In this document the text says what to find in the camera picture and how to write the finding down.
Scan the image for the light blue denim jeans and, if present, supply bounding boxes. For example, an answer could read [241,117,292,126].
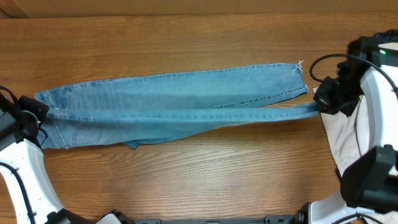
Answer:
[35,63,318,149]

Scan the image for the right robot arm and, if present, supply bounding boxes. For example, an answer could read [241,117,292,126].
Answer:
[290,30,397,223]

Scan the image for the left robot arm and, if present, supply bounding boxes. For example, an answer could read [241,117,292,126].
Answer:
[1,94,93,224]

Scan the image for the pale pink garment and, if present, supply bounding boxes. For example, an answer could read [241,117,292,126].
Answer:
[312,42,398,178]

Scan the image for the black garment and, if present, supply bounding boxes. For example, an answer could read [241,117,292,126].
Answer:
[374,29,398,42]

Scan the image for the left black cable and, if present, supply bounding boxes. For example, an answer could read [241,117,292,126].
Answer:
[0,85,49,224]

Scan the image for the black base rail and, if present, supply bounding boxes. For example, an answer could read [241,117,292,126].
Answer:
[119,215,295,224]

